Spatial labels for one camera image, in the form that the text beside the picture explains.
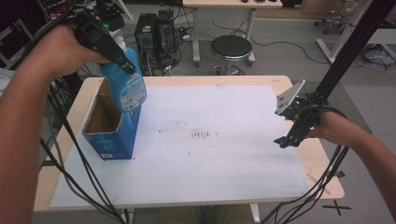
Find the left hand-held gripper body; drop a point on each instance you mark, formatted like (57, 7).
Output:
(93, 31)

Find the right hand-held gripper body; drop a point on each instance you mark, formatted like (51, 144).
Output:
(303, 110)

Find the blue detergent bottle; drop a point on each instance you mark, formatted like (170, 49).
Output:
(129, 90)

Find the blue cardboard box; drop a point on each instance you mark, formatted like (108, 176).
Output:
(116, 143)

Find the person's right hand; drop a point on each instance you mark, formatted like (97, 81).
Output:
(331, 127)

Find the person's left hand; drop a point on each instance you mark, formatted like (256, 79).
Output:
(56, 53)

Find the light wooden table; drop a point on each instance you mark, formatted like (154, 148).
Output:
(320, 161)

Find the black computer tower green label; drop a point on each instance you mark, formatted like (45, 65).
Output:
(144, 34)

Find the thin wooden stick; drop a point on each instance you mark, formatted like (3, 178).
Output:
(316, 182)

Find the black tape piece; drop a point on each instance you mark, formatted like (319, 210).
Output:
(340, 174)

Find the black tape cross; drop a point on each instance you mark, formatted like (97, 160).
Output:
(336, 207)

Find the white metal stand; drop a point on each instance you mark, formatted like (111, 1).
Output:
(342, 37)

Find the light blue bag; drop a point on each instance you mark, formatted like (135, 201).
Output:
(378, 56)

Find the office chair wheeled base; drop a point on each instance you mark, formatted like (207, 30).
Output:
(331, 20)

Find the black round stool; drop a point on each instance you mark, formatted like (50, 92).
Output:
(232, 46)

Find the white cloth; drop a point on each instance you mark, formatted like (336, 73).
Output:
(4, 81)

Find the white paper sheet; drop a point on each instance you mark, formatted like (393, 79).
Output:
(199, 174)

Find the white-legged wooden desk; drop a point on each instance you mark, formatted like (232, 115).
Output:
(230, 3)

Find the black metal frame post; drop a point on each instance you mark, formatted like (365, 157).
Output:
(31, 12)
(355, 46)

